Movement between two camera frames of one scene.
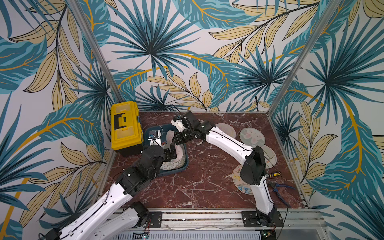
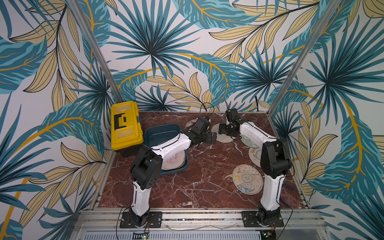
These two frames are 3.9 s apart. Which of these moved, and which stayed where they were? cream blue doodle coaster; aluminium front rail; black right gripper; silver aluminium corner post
Moved: black right gripper
Stayed: silver aluminium corner post; cream blue doodle coaster; aluminium front rail
